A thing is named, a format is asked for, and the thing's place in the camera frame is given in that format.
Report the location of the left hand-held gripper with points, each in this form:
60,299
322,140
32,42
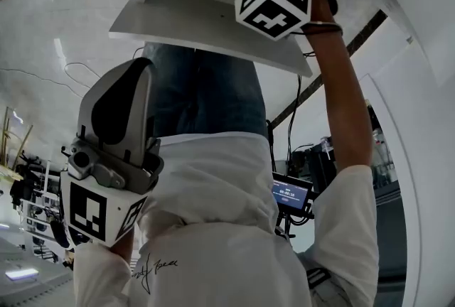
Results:
89,206

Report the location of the person's left forearm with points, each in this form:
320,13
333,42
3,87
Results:
124,245

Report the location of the person's right forearm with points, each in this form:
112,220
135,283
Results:
337,92

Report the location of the person's right hand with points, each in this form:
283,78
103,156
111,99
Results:
321,10

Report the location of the white equipment rack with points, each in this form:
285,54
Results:
39,213

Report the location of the person's white shirt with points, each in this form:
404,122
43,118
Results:
231,227

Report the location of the black equipment box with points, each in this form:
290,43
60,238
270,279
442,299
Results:
320,167

